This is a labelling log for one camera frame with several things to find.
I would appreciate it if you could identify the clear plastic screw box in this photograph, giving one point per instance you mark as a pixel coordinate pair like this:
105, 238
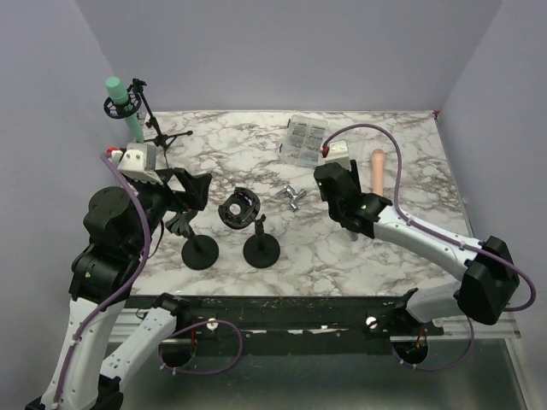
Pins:
303, 141

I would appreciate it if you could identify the mint green microphone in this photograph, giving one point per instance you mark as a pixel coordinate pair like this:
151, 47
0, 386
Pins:
123, 103

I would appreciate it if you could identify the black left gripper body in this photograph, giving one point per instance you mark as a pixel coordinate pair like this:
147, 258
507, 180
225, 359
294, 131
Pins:
158, 199

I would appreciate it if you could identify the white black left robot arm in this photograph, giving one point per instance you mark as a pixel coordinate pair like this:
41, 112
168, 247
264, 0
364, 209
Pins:
120, 221

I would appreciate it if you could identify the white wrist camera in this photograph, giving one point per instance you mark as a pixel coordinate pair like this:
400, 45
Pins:
137, 162
338, 152

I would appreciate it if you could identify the silver metal bracket part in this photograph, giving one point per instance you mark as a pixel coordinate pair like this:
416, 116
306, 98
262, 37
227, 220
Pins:
294, 195

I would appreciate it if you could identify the black front mounting rail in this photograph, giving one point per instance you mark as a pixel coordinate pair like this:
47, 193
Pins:
297, 325

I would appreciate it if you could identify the peach pink microphone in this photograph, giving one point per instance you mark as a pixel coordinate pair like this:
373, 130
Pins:
378, 166

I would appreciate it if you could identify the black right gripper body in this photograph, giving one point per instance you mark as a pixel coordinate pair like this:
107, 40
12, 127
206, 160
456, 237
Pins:
334, 213

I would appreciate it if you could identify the black tripod microphone stand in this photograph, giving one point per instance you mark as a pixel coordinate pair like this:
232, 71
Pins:
161, 140

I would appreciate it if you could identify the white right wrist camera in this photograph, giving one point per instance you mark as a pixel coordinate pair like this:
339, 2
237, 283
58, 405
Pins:
338, 152

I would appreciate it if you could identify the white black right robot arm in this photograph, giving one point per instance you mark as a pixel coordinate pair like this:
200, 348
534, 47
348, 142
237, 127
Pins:
483, 281

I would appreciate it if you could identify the black clip round base stand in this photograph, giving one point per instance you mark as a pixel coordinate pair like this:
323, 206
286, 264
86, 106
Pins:
199, 252

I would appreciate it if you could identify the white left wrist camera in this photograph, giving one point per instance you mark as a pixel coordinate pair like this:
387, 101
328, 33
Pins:
137, 162

